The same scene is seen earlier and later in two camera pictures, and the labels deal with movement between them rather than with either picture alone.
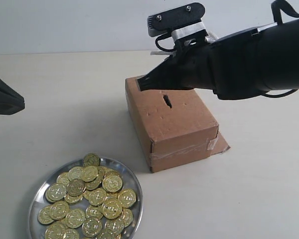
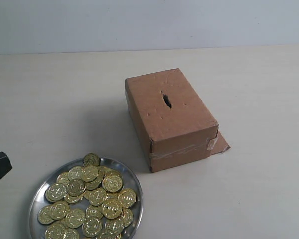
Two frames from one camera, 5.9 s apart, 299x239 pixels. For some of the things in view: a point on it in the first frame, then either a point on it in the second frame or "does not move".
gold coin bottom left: (55, 231) does not move
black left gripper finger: (4, 99) -> (0, 166)
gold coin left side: (56, 192) does not move
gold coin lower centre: (112, 208) does not move
